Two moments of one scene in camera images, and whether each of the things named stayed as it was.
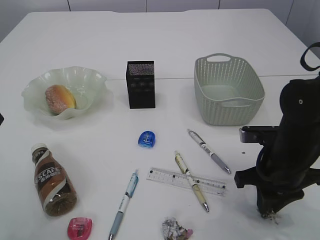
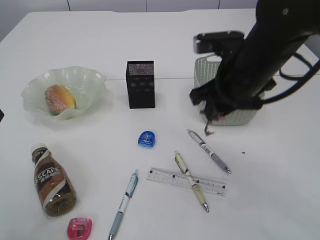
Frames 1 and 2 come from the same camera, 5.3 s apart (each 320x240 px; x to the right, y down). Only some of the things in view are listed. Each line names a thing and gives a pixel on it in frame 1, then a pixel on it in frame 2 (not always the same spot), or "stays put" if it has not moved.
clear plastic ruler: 181,180 stays put
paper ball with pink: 172,230 → 220,117
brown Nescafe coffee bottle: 55,184 stays put
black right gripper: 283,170 → 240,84
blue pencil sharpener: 147,139 stays put
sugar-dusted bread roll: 59,98 stays put
